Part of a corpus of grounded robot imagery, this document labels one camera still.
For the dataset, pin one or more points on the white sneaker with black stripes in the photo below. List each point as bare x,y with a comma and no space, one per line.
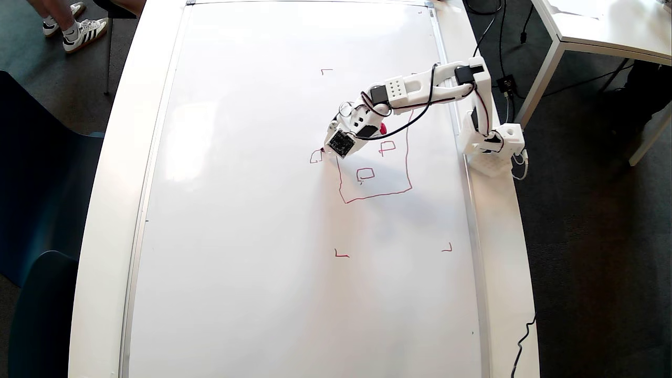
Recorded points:
50,29
84,37

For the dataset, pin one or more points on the red whiteboard marker pen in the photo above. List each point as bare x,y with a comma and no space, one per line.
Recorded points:
383,128

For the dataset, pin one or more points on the white whiteboard with metal frame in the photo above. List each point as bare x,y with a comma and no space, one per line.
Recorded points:
262,236

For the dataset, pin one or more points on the bare person leg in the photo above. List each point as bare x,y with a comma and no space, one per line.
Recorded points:
62,13
39,6

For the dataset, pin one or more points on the black chair with metal leg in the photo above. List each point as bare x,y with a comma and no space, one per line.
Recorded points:
121,10

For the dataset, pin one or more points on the small black power adapter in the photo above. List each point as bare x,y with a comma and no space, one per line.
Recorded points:
506,82

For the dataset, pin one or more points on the white side table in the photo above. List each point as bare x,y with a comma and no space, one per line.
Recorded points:
619,26

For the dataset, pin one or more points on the dark blue chair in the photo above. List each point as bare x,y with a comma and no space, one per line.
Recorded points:
42,184

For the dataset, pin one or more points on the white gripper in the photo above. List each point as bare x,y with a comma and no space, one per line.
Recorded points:
333,127

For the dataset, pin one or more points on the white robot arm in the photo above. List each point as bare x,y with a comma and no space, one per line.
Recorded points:
420,89

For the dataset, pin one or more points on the black wrist camera board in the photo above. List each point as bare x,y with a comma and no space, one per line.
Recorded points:
341,143

